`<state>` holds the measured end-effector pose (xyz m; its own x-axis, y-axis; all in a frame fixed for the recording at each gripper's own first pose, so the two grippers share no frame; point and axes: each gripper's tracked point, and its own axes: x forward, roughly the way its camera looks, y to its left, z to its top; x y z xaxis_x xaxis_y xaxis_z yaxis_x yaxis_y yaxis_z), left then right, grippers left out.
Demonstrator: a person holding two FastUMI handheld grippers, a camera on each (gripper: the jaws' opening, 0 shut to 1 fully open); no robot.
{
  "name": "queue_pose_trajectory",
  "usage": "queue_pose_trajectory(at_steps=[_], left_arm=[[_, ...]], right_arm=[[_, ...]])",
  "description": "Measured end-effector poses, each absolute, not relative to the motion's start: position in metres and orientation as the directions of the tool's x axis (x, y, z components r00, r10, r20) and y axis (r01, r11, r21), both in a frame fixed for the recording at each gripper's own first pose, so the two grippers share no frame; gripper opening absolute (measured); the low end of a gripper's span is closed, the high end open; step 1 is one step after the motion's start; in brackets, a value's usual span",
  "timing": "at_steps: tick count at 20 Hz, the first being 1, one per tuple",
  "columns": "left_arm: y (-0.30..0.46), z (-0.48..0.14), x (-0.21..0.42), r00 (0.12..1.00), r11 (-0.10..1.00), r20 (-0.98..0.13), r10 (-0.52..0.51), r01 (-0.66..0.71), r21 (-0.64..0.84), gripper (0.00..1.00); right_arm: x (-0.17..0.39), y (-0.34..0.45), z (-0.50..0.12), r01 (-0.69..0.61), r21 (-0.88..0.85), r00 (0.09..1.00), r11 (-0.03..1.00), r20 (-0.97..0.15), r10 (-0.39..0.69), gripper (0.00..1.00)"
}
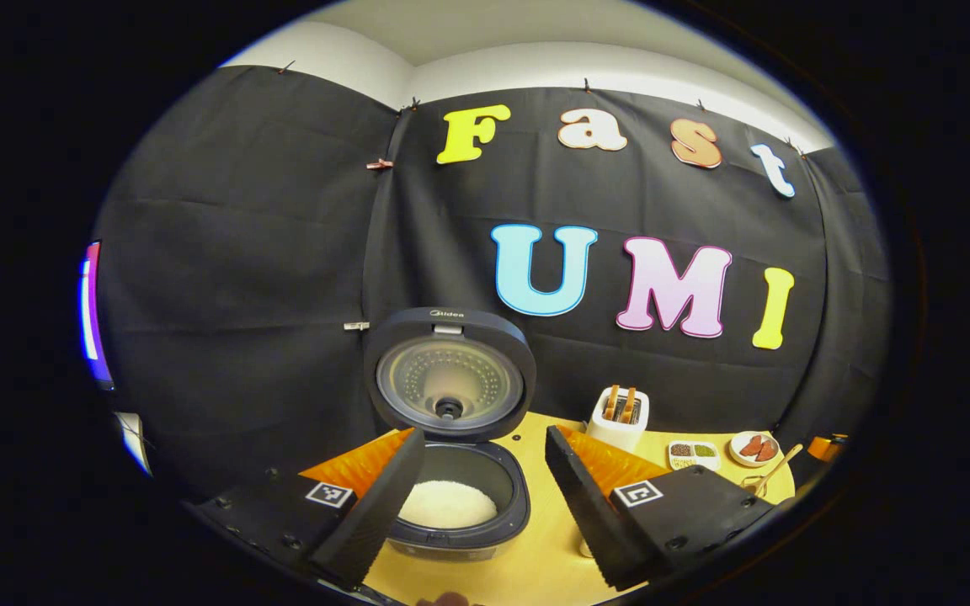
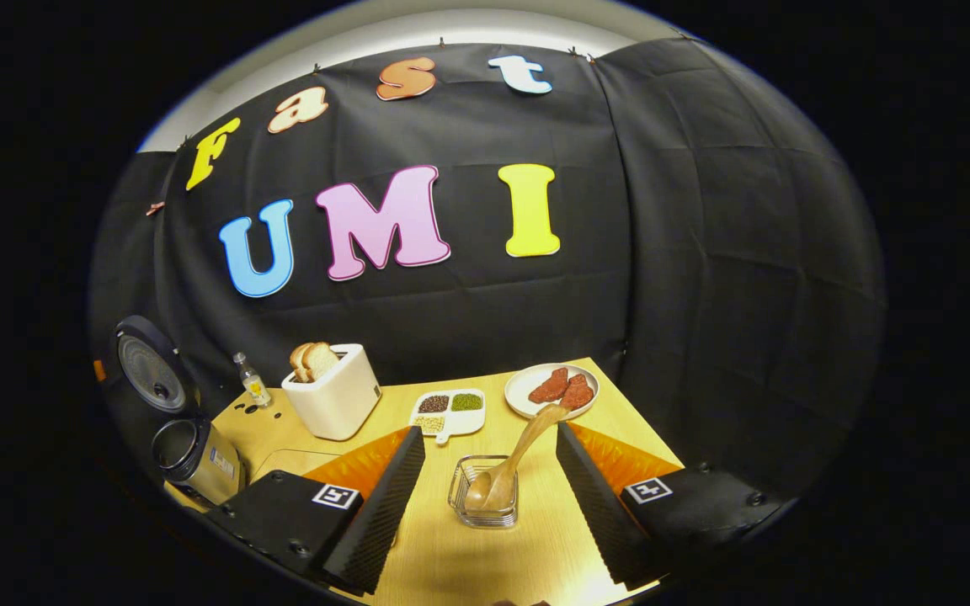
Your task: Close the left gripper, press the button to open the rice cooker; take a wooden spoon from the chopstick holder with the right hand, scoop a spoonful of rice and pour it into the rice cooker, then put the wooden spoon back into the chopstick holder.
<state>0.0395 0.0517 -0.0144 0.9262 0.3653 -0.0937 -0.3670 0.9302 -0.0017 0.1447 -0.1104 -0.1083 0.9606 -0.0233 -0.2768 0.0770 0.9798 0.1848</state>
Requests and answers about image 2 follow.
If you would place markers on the white toaster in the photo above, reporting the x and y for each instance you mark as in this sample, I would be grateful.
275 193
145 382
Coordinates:
338 404

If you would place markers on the clear chopstick holder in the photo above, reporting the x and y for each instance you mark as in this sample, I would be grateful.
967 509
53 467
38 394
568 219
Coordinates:
506 515

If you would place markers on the small clear glass bottle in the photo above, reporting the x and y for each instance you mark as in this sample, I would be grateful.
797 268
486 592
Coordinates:
255 387

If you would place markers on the wooden spoon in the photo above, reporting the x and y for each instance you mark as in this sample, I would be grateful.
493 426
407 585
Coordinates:
493 488

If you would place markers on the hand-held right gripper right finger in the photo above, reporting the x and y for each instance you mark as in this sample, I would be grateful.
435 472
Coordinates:
599 513

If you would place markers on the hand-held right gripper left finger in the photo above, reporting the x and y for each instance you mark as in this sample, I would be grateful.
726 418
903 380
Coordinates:
384 513

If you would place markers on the white divided grain dish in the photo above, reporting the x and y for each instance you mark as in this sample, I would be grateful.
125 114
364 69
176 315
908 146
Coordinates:
468 421

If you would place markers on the round white plate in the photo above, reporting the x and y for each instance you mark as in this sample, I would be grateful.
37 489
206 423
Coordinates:
527 383

